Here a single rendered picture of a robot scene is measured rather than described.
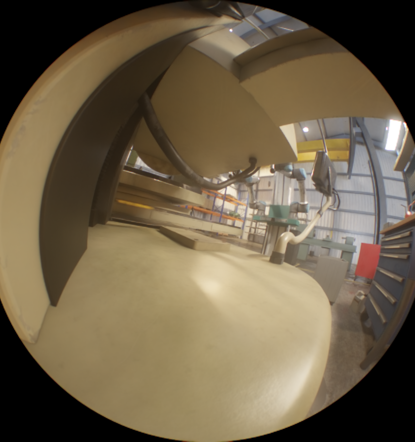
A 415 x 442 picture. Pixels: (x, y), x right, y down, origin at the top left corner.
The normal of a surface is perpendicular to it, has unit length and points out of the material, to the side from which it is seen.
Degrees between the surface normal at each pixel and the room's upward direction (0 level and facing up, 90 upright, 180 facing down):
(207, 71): 180
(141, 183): 90
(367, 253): 90
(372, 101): 180
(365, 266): 90
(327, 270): 90
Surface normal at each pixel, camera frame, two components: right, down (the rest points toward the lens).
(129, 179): 0.61, 0.11
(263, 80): -0.20, 0.98
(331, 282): -0.77, -0.17
